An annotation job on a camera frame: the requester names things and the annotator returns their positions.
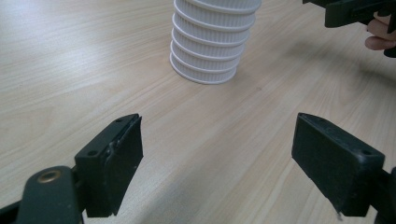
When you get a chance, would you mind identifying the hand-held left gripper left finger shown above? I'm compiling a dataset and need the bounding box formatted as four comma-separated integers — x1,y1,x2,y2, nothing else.
74,113,145,218

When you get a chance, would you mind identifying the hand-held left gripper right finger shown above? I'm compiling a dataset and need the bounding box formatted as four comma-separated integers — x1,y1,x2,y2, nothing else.
290,112,386,217

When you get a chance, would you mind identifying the stack of white paper cups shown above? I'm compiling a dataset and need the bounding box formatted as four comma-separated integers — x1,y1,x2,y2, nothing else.
168,0,262,86

